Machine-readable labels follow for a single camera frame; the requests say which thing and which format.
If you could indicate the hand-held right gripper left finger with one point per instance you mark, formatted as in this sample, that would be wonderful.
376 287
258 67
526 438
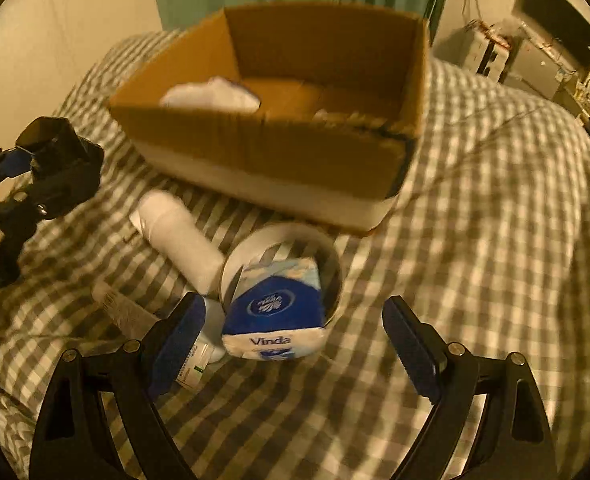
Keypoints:
175 347

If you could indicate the grey checked blanket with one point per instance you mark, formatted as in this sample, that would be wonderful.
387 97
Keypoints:
475 210

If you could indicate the brown cardboard box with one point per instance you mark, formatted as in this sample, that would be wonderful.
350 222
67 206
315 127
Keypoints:
275 160

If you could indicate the small white labelled bottle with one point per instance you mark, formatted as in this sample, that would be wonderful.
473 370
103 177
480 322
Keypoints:
195 360

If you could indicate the white tape roll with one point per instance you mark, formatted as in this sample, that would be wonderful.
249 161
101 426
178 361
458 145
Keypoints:
275 232

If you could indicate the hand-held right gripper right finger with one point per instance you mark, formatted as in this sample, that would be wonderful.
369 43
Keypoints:
415 355

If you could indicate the white crumpled cloth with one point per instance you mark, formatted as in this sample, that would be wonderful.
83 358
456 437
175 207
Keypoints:
210 95

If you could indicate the clear plastic tube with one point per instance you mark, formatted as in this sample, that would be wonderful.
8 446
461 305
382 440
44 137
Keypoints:
122 307

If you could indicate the cluttered desk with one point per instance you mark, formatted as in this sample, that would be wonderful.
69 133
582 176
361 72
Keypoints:
540 67

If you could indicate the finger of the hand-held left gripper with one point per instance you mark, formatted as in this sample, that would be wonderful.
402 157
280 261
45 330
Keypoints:
14 163
57 160

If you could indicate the pale plastic packet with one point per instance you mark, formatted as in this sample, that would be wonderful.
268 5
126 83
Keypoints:
335 116

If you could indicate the blue and white tissue packet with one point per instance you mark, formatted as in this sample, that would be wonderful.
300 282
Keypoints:
270 310

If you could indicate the black flat screen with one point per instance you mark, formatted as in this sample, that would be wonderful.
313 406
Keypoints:
560 25

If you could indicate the white cylindrical bottle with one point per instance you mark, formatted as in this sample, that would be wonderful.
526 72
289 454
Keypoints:
175 235

